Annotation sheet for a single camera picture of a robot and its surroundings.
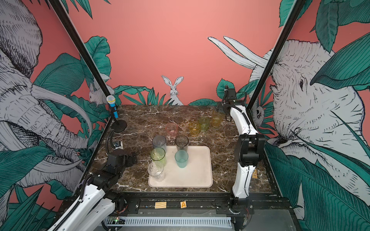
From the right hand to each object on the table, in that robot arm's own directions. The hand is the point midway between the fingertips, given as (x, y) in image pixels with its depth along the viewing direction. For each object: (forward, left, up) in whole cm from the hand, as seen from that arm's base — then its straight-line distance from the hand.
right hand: (222, 106), depth 93 cm
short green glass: (-1, +11, -16) cm, 19 cm away
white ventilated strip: (-61, +32, -20) cm, 72 cm away
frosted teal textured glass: (-28, +27, -17) cm, 42 cm away
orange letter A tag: (-54, +25, -19) cm, 62 cm away
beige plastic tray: (-37, +17, -21) cm, 46 cm away
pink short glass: (-6, +35, -18) cm, 40 cm away
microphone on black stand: (-3, +78, -19) cm, 80 cm away
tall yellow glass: (+2, +2, -15) cm, 15 cm away
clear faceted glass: (-37, +41, -17) cm, 58 cm away
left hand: (-30, +57, -7) cm, 65 cm away
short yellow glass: (-1, +18, -22) cm, 28 cm away
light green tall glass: (-27, +42, -15) cm, 52 cm away
